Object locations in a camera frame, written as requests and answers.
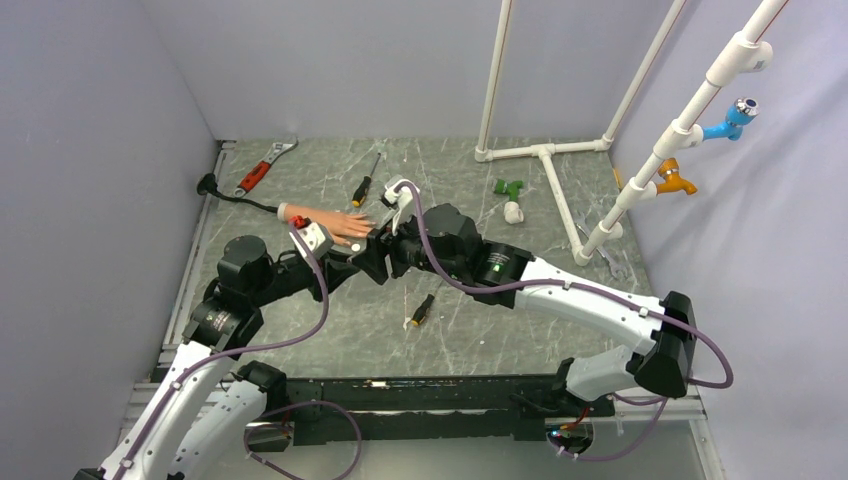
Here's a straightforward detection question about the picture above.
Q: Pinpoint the black hand stand cable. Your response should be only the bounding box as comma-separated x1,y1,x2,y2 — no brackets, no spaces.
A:
196,172,280,216

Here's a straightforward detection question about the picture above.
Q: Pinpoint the near black yellow screwdriver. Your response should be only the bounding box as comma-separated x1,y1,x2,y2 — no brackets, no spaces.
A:
409,282,444,327

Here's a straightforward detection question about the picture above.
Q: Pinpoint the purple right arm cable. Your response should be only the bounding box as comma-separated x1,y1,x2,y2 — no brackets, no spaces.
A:
397,180,735,463

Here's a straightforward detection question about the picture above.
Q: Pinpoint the mannequin hand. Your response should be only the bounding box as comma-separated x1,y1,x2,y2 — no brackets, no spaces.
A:
277,203,375,246

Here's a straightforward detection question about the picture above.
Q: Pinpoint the orange pipe valve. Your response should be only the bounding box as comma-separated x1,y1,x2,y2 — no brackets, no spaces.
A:
656,157,698,195

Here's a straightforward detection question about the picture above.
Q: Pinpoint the red handled adjustable wrench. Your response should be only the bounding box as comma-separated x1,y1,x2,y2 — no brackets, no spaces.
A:
234,136,299,198

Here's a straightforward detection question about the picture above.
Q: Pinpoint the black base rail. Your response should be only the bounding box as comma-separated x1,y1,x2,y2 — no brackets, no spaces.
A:
235,370,615,446

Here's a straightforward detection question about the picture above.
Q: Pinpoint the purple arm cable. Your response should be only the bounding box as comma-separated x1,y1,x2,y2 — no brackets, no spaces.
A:
397,180,735,463
112,221,364,480

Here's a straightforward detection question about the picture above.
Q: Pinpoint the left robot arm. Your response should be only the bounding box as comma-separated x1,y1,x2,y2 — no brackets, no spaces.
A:
75,235,360,479

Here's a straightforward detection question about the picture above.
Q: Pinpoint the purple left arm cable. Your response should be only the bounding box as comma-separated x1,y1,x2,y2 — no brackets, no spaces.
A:
112,221,364,480

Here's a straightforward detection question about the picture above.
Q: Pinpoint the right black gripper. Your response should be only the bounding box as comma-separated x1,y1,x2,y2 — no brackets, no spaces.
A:
352,202,465,285

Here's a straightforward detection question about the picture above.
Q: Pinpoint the black yellow screwdriver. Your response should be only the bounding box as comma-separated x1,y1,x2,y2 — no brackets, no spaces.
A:
409,282,444,327
351,152,382,208

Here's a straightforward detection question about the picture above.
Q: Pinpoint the white pvc pipe frame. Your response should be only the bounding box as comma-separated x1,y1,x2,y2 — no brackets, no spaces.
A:
473,1,791,266

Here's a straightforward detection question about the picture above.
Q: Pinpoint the silver spanner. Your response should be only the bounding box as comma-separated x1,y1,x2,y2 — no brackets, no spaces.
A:
574,212,627,280

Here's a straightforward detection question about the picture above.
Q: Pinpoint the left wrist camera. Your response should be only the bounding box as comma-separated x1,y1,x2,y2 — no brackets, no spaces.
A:
289,216,334,259

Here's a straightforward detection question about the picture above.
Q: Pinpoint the blue pipe valve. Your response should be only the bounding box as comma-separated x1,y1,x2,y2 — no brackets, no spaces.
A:
702,97,759,141

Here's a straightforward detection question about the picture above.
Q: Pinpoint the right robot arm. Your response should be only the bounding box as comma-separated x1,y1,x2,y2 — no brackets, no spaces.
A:
351,204,695,415

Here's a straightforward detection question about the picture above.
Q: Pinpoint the green white pipe fitting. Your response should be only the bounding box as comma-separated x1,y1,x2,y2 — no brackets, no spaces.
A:
493,179,524,225

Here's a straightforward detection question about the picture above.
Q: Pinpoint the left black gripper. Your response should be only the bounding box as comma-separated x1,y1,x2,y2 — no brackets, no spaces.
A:
249,247,359,307

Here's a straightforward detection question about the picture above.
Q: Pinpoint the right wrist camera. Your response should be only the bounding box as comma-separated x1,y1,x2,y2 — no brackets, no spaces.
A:
381,175,419,235

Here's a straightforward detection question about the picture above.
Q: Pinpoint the far black yellow screwdriver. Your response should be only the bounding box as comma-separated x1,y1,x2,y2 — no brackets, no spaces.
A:
351,152,382,208

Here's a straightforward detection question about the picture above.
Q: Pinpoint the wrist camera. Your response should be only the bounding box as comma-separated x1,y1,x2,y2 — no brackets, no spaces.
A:
289,216,334,259
381,175,419,235

